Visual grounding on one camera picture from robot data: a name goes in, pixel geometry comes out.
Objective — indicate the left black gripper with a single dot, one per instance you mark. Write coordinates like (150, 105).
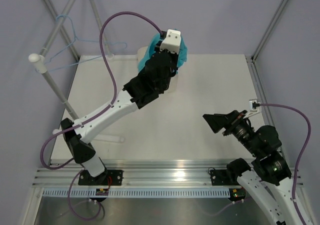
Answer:
(174, 56)

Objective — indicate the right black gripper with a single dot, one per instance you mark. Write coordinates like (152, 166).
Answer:
(217, 121)

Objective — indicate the turquoise t shirt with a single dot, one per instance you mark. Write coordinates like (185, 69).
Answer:
(182, 57)

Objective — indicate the light blue wire hanger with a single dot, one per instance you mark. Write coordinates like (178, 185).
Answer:
(87, 47)

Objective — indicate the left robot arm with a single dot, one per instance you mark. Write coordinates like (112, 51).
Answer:
(152, 81)

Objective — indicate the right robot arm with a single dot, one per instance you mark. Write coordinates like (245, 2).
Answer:
(268, 178)

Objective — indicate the white plastic bin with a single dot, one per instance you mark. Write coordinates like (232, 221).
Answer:
(175, 82)

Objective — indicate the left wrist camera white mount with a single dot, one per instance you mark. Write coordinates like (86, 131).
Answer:
(171, 42)

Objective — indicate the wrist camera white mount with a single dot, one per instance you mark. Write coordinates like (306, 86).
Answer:
(254, 108)
(171, 42)

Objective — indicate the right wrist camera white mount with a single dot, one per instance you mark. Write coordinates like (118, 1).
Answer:
(254, 108)

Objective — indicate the white slotted cable duct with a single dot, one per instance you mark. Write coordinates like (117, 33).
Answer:
(138, 193)

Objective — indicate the aluminium mounting rail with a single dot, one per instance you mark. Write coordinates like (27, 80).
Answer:
(138, 173)

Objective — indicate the aluminium frame post left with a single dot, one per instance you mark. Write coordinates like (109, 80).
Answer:
(58, 25)

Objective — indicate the aluminium frame post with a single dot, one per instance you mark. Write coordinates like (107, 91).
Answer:
(58, 25)
(279, 12)

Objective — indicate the aluminium frame post right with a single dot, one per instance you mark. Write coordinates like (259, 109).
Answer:
(279, 12)

